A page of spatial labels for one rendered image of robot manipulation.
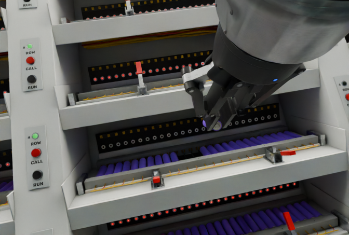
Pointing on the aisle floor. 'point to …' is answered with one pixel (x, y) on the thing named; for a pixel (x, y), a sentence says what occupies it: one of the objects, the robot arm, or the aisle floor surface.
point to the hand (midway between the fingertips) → (218, 114)
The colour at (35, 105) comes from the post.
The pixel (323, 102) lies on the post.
